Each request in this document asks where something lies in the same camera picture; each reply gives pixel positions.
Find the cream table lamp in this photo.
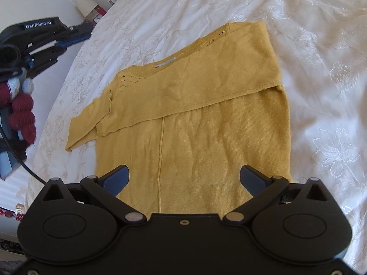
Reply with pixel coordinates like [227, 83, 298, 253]
[76, 0, 100, 19]

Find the white embroidered bedspread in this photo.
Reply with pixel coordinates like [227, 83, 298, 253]
[24, 0, 367, 264]

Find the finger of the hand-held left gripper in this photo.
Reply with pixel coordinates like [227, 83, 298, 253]
[26, 44, 69, 73]
[56, 22, 94, 48]

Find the red bead string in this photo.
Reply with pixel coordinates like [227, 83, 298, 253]
[0, 203, 25, 222]

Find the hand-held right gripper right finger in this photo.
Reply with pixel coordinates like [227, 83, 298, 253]
[222, 165, 326, 226]

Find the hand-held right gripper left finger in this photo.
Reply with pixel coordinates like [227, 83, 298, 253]
[42, 165, 147, 226]

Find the black cable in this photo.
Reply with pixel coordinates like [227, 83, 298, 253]
[0, 122, 48, 185]

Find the person's left hand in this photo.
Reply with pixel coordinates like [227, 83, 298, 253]
[0, 68, 38, 146]

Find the yellow knit sweater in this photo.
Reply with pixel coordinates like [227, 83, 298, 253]
[65, 21, 293, 216]

